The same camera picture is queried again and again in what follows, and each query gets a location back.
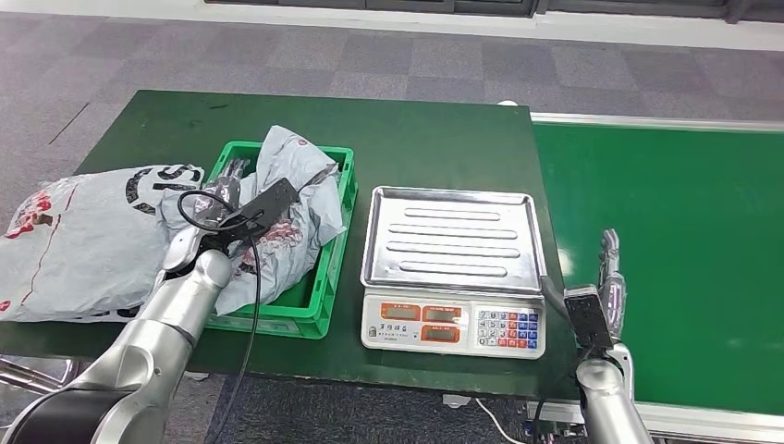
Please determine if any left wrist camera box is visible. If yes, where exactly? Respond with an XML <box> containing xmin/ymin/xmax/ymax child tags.
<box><xmin>219</xmin><ymin>178</ymin><xmax>301</xmax><ymax>239</ymax></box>

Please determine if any white cable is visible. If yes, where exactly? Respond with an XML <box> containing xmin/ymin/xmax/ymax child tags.
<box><xmin>472</xmin><ymin>397</ymin><xmax>525</xmax><ymax>444</ymax></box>

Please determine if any large white printed parcel bag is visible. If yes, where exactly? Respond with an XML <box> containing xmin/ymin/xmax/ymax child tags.
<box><xmin>0</xmin><ymin>163</ymin><xmax>206</xmax><ymax>324</ymax></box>

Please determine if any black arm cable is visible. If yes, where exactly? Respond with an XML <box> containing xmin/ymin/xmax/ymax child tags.
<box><xmin>531</xmin><ymin>349</ymin><xmax>593</xmax><ymax>444</ymax></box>
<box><xmin>177</xmin><ymin>190</ymin><xmax>265</xmax><ymax>444</ymax></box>

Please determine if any white electronic scale steel tray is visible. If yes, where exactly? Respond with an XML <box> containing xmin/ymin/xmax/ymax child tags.
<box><xmin>360</xmin><ymin>186</ymin><xmax>549</xmax><ymax>361</ymax></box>

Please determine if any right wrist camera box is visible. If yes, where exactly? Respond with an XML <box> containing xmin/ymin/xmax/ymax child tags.
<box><xmin>563</xmin><ymin>284</ymin><xmax>615</xmax><ymax>352</ymax></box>

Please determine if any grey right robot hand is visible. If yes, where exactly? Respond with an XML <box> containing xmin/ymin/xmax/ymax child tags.
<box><xmin>540</xmin><ymin>228</ymin><xmax>628</xmax><ymax>344</ymax></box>

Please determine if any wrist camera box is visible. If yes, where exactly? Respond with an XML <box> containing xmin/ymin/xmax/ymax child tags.
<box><xmin>219</xmin><ymin>178</ymin><xmax>301</xmax><ymax>239</ymax></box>
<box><xmin>563</xmin><ymin>284</ymin><xmax>615</xmax><ymax>352</ymax></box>

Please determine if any chrome round stool base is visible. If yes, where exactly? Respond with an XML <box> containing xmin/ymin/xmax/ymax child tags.
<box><xmin>0</xmin><ymin>356</ymin><xmax>80</xmax><ymax>397</ymax></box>

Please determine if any green circuit board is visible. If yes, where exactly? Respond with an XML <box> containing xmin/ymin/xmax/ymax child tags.
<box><xmin>525</xmin><ymin>417</ymin><xmax>580</xmax><ymax>438</ymax></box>

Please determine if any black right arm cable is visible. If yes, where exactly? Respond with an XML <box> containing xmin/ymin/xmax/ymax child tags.
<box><xmin>531</xmin><ymin>349</ymin><xmax>593</xmax><ymax>444</ymax></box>

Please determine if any green plastic crate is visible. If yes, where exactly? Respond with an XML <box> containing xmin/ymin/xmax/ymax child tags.
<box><xmin>204</xmin><ymin>140</ymin><xmax>360</xmax><ymax>340</ymax></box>

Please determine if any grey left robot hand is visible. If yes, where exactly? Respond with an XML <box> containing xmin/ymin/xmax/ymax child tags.
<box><xmin>199</xmin><ymin>157</ymin><xmax>253</xmax><ymax>233</ymax></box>

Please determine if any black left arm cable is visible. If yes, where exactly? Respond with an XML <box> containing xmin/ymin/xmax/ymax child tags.
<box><xmin>177</xmin><ymin>190</ymin><xmax>265</xmax><ymax>444</ymax></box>

